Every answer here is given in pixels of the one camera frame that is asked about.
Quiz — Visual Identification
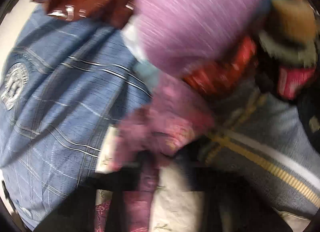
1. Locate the purple floral garment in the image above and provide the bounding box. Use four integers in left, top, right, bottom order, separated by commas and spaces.
95, 73, 214, 231

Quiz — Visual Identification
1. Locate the red patterned cloth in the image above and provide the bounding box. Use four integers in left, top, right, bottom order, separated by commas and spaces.
183, 35, 257, 97

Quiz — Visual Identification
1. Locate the lilac knitted garment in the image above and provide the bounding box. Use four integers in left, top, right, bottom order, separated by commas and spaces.
135, 0, 262, 76

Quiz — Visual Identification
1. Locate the blue plaid bedsheet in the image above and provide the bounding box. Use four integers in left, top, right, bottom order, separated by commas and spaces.
1, 7, 150, 229

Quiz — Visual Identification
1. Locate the cream leaf-print blanket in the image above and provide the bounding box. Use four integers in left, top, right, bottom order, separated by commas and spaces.
94, 126, 313, 232

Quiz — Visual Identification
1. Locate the grey striped pillow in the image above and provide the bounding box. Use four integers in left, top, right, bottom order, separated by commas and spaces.
200, 80, 319, 218

